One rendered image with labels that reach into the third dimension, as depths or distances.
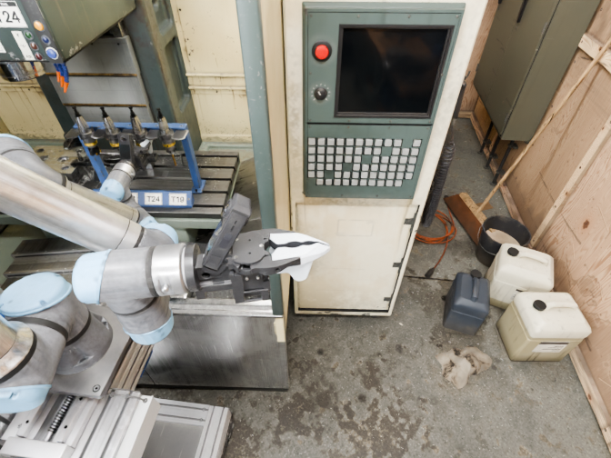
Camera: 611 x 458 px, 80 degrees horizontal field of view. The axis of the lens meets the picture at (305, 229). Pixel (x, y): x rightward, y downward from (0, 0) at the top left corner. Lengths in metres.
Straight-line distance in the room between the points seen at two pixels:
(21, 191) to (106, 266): 0.18
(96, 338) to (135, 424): 0.22
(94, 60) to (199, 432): 1.84
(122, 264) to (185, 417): 1.43
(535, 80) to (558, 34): 0.28
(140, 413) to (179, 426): 0.91
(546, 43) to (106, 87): 2.58
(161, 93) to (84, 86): 0.39
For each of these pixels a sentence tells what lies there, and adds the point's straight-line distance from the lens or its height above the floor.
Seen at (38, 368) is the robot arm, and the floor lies 1.35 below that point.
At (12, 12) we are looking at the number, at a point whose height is 1.68.
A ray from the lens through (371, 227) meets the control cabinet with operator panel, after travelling 1.69.
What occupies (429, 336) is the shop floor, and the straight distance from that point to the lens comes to 2.38.
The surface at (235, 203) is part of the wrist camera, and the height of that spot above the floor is 1.67.
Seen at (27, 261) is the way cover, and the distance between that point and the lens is 2.08.
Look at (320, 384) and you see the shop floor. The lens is 2.14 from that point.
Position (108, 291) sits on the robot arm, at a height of 1.57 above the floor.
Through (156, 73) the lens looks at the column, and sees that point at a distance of 2.18.
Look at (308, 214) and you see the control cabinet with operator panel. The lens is 1.62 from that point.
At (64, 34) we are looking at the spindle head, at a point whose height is 1.60.
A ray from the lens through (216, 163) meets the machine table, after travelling 1.97.
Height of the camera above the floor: 1.98
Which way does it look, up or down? 45 degrees down
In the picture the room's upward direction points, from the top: straight up
